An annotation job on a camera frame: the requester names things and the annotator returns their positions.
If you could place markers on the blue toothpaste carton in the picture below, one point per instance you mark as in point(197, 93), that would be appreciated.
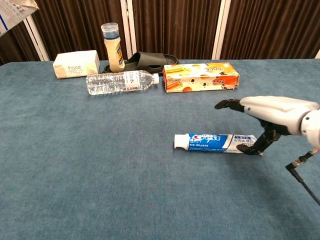
point(12, 12)

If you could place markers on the white Face tissue pack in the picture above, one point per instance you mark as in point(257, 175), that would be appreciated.
point(75, 65)

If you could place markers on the white partition frame post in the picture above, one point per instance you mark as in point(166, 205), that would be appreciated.
point(220, 30)
point(318, 54)
point(125, 25)
point(37, 42)

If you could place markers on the black rubber slipper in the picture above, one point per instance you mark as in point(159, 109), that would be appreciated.
point(150, 60)

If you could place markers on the clear plastic water bottle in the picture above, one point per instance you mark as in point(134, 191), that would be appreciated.
point(135, 80)

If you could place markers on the Crest toothpaste tube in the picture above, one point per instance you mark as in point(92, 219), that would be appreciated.
point(210, 142)

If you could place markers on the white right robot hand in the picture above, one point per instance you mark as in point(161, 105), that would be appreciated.
point(272, 107)

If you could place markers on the orange biscuit box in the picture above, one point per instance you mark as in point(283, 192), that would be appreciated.
point(200, 82)

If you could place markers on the cream bottle with blue cap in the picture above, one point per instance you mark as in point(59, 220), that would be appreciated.
point(113, 52)

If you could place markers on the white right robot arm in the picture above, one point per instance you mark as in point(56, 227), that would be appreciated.
point(312, 127)

